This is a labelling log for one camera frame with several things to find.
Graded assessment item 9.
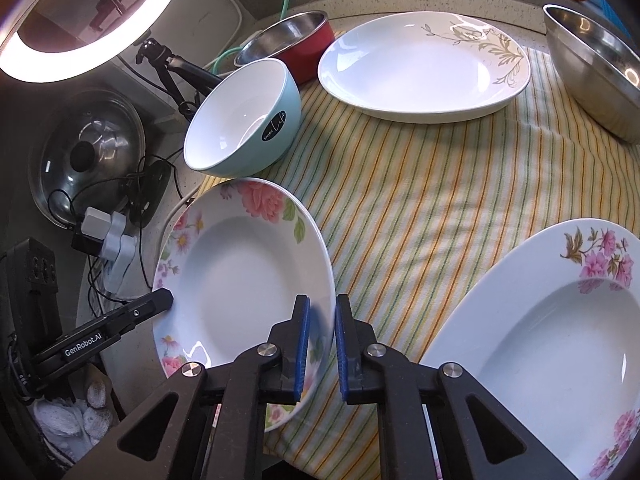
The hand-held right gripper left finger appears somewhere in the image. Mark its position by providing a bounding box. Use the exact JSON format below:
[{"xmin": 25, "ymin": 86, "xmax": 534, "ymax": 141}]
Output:
[{"xmin": 62, "ymin": 294, "xmax": 313, "ymax": 480}]

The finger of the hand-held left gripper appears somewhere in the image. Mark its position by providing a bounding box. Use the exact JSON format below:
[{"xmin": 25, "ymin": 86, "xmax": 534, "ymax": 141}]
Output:
[{"xmin": 106, "ymin": 287, "xmax": 175, "ymax": 334}]

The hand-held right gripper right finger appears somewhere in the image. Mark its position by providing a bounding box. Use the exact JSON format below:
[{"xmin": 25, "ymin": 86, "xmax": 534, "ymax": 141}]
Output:
[{"xmin": 334, "ymin": 294, "xmax": 581, "ymax": 480}]

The white rose-print plate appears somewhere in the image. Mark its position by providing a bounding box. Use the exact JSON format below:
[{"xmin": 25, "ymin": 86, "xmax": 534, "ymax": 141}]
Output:
[{"xmin": 152, "ymin": 177, "xmax": 337, "ymax": 433}]

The light blue ceramic bowl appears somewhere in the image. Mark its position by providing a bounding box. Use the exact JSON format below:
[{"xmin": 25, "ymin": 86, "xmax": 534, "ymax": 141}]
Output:
[{"xmin": 183, "ymin": 58, "xmax": 302, "ymax": 178}]

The white pink-blossom plate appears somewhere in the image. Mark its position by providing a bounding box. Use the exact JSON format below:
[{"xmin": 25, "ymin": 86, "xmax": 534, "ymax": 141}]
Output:
[{"xmin": 420, "ymin": 217, "xmax": 640, "ymax": 480}]

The white leaf-print plate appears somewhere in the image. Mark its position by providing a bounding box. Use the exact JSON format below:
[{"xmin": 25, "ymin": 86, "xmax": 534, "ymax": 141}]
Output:
[{"xmin": 317, "ymin": 11, "xmax": 532, "ymax": 123}]

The red steel-lined bowl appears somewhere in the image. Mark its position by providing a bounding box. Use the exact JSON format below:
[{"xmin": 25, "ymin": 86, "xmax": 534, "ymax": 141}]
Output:
[{"xmin": 233, "ymin": 11, "xmax": 336, "ymax": 86}]

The large stainless steel bowl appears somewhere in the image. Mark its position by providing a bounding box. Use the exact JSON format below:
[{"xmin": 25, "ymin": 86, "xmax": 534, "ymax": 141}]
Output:
[{"xmin": 543, "ymin": 4, "xmax": 640, "ymax": 145}]

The person's left hand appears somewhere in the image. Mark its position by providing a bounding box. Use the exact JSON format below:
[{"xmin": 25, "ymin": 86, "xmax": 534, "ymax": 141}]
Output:
[{"xmin": 31, "ymin": 377, "xmax": 118, "ymax": 461}]

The grey power adapter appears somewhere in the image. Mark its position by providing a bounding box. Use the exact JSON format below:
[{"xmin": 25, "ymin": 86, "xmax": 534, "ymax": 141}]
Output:
[{"xmin": 100, "ymin": 210, "xmax": 140, "ymax": 293}]

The white power adapter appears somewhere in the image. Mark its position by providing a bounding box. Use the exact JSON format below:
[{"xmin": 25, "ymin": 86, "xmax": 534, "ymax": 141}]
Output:
[{"xmin": 82, "ymin": 206, "xmax": 113, "ymax": 238}]

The black oval stand base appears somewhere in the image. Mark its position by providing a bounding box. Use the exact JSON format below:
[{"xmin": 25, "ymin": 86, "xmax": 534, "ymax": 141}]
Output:
[{"xmin": 131, "ymin": 160, "xmax": 172, "ymax": 231}]

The glass pot lid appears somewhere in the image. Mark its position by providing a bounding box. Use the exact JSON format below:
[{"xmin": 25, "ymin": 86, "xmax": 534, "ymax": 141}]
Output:
[{"xmin": 27, "ymin": 89, "xmax": 147, "ymax": 228}]

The striped cloth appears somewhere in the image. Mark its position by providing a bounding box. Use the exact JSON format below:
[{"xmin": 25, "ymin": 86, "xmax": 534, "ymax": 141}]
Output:
[{"xmin": 197, "ymin": 12, "xmax": 640, "ymax": 480}]

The black tripod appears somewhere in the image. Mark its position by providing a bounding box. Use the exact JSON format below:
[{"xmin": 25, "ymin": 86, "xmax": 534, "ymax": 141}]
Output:
[{"xmin": 135, "ymin": 37, "xmax": 223, "ymax": 121}]

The black cable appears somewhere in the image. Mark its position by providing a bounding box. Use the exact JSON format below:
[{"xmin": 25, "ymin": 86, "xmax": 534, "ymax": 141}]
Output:
[{"xmin": 47, "ymin": 145, "xmax": 186, "ymax": 306}]

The white ring light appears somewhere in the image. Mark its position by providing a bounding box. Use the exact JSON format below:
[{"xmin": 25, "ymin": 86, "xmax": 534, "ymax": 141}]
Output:
[{"xmin": 0, "ymin": 0, "xmax": 191, "ymax": 83}]

